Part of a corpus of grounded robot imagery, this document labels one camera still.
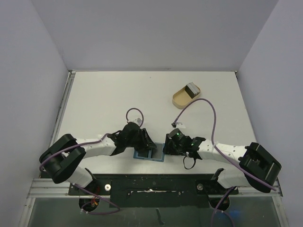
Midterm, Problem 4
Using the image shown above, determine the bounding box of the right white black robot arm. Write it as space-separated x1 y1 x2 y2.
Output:
163 128 282 193

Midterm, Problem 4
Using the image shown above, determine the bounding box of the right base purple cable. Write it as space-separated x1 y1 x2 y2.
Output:
212 186 237 227

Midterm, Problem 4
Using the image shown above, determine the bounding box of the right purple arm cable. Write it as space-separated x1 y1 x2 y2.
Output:
171 98 277 191

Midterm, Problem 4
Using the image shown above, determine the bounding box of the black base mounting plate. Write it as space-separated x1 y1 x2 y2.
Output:
68 167 239 209

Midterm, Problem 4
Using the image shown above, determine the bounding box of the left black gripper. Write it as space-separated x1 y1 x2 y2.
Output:
125 128 156 152

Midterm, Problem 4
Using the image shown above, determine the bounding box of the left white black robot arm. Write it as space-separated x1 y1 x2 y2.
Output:
39 122 157 194

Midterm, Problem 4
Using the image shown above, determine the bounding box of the aluminium rail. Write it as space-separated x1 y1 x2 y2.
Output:
274 178 283 197
27 178 70 198
49 70 76 147

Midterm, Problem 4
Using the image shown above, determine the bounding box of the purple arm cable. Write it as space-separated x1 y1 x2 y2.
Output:
171 98 277 191
39 108 145 172

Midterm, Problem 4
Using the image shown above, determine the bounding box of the tan oval wooden tray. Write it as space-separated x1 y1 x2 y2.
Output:
172 86 201 109

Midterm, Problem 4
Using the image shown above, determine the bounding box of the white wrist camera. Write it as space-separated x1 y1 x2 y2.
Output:
133 118 143 127
171 122 186 129

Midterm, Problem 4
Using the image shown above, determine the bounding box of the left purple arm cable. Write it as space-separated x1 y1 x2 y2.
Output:
39 108 145 172

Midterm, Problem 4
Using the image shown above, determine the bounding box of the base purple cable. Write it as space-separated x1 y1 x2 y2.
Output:
73 183 131 215
212 186 237 227

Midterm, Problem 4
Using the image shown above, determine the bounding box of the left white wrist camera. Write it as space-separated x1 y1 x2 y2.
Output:
133 118 143 127

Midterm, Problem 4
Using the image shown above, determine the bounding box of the front aluminium rail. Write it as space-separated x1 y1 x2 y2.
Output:
27 178 70 198

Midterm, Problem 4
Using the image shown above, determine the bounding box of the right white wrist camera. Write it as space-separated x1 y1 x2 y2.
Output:
171 122 186 129

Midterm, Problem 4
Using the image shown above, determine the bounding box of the right aluminium rail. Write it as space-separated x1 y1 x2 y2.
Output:
274 178 283 197

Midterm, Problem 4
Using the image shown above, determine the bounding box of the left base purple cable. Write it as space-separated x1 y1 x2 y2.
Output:
73 183 131 215

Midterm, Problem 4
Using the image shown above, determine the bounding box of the left aluminium rail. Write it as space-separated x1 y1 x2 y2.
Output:
49 70 76 147

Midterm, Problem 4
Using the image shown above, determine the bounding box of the stack of cards in tray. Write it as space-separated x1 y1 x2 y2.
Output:
185 82 201 99

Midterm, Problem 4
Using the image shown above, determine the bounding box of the blue card holder wallet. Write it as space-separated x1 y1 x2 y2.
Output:
133 149 165 162

